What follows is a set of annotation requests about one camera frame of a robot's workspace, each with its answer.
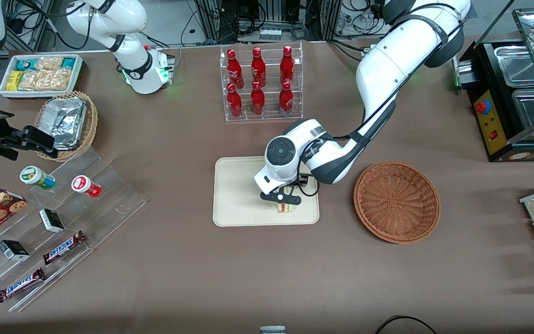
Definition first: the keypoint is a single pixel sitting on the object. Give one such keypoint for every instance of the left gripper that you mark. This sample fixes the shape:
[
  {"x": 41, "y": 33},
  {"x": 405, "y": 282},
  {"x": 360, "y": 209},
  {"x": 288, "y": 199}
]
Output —
[{"x": 302, "y": 179}]

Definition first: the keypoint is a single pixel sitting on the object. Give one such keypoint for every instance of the triangle sandwich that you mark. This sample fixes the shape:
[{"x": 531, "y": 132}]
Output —
[{"x": 284, "y": 208}]

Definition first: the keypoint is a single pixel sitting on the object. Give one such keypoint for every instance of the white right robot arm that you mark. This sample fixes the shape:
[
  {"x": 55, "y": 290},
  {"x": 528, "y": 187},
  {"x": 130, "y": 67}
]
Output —
[{"x": 137, "y": 69}]

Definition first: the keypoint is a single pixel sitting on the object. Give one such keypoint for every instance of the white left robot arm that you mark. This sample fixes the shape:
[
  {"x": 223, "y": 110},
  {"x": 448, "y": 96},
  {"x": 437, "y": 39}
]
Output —
[{"x": 387, "y": 69}]

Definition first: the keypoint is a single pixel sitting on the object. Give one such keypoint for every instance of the cream plastic tray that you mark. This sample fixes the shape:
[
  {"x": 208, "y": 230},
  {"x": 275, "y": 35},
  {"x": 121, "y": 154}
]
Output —
[{"x": 239, "y": 195}]

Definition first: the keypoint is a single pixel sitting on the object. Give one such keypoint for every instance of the small tan wicker basket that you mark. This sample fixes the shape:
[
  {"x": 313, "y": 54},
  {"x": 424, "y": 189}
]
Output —
[{"x": 92, "y": 125}]

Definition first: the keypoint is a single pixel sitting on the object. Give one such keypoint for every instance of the large brown wicker basket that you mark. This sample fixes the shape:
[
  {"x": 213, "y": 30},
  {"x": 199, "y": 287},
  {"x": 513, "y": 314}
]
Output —
[{"x": 397, "y": 204}]

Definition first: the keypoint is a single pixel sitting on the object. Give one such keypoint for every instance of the stacked foil containers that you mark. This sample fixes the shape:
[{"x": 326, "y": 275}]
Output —
[{"x": 67, "y": 123}]

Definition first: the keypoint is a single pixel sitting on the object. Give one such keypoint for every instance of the white cup with green lid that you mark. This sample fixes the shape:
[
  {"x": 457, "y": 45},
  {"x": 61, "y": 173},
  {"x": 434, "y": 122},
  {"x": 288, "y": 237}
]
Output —
[{"x": 35, "y": 176}]

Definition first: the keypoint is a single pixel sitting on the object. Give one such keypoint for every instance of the white plastic snack bin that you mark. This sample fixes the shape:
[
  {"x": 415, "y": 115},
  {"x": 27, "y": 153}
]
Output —
[{"x": 35, "y": 94}]

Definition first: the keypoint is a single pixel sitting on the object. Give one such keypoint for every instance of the large clear cracker bag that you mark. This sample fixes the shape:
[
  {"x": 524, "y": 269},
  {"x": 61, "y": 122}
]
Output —
[{"x": 44, "y": 80}]

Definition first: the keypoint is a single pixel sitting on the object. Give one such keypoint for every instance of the white cup with red lid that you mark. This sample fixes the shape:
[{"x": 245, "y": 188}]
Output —
[{"x": 84, "y": 185}]

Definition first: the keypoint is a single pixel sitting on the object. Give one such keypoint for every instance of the yellow snack pack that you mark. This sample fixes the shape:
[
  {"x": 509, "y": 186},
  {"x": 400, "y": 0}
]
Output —
[{"x": 14, "y": 80}]

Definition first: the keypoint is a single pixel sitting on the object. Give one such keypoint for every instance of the small clear cracker bag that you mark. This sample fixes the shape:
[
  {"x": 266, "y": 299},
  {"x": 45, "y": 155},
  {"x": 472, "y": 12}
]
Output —
[{"x": 49, "y": 63}]

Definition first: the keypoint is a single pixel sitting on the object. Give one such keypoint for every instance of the teal snack pack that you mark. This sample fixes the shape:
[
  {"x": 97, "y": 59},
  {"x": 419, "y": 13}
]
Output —
[
  {"x": 68, "y": 63},
  {"x": 26, "y": 64}
]

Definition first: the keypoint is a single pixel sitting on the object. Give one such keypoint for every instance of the small black box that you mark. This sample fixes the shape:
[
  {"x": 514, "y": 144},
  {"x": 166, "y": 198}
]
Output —
[
  {"x": 51, "y": 221},
  {"x": 13, "y": 250}
]

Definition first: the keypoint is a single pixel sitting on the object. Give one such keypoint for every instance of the clear acrylic bottle rack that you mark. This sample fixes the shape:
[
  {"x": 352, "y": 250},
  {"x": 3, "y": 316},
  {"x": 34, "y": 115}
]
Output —
[{"x": 271, "y": 116}]

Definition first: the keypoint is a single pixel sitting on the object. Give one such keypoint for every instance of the clear acrylic stepped display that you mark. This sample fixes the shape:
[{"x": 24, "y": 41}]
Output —
[{"x": 109, "y": 204}]

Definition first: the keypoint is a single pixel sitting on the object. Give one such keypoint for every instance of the red cola bottle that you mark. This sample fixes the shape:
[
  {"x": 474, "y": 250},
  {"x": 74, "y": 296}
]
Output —
[
  {"x": 258, "y": 67},
  {"x": 287, "y": 65},
  {"x": 233, "y": 69},
  {"x": 286, "y": 99},
  {"x": 257, "y": 101},
  {"x": 234, "y": 103}
]

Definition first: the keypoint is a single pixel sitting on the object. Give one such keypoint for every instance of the Snickers bar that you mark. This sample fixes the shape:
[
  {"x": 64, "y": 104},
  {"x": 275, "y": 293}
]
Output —
[
  {"x": 63, "y": 248},
  {"x": 19, "y": 285}
]

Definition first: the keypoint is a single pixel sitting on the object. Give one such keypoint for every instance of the small grey white device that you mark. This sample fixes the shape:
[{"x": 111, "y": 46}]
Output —
[{"x": 272, "y": 330}]

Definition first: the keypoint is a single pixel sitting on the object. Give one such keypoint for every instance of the white power strip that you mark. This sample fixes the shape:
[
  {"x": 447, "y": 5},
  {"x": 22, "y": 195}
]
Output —
[{"x": 270, "y": 34}]

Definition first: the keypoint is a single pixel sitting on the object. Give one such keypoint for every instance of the metal equipment rack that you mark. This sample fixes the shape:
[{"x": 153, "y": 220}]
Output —
[{"x": 211, "y": 18}]

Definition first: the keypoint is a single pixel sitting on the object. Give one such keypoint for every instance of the black food warmer appliance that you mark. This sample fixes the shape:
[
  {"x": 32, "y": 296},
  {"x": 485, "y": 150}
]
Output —
[{"x": 480, "y": 69}]

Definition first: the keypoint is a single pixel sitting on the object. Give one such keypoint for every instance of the aluminium frame post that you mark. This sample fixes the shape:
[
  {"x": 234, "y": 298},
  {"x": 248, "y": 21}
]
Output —
[{"x": 35, "y": 23}]

